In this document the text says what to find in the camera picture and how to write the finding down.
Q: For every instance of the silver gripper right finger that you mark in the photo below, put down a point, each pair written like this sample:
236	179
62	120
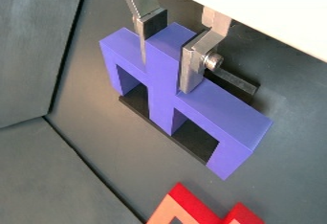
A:
200	55

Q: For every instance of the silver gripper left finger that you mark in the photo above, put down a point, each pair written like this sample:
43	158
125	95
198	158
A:
150	20

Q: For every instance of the purple E-shaped block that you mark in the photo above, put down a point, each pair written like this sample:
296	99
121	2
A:
233	122

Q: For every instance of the black fixture stand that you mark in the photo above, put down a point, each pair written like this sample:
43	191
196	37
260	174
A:
190	136

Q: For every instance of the red E-shaped block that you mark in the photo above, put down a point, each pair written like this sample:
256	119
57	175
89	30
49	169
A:
182	205

